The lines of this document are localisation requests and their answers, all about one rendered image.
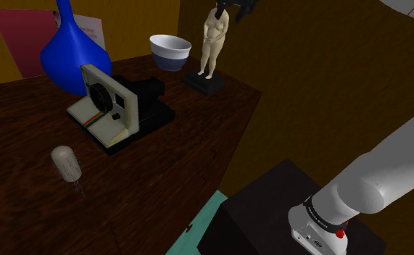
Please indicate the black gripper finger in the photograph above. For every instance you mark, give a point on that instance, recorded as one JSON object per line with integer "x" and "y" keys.
{"x": 246, "y": 10}
{"x": 222, "y": 10}

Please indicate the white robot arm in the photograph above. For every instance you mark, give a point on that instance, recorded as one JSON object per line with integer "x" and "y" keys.
{"x": 379, "y": 169}

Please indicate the beige figurine on black base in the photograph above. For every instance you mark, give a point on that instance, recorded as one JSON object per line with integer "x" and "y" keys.
{"x": 213, "y": 39}

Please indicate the white and blue bowl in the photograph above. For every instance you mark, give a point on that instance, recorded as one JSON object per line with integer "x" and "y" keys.
{"x": 169, "y": 53}

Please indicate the dark wooden table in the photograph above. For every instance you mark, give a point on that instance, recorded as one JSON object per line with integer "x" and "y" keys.
{"x": 192, "y": 127}

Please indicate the blue vase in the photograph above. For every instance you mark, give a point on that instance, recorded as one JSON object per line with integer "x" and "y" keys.
{"x": 70, "y": 53}

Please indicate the dark robot stand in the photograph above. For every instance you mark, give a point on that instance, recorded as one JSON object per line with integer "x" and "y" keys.
{"x": 263, "y": 212}

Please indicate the teal floor mat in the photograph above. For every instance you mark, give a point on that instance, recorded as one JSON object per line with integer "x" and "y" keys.
{"x": 206, "y": 219}

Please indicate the white rounded cylinder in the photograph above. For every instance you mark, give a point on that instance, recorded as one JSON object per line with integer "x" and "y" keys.
{"x": 67, "y": 164}

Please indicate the white and black instant camera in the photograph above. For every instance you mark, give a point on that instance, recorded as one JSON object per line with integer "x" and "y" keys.
{"x": 107, "y": 120}

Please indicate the pink wall poster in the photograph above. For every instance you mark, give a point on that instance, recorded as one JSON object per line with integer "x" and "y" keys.
{"x": 22, "y": 42}

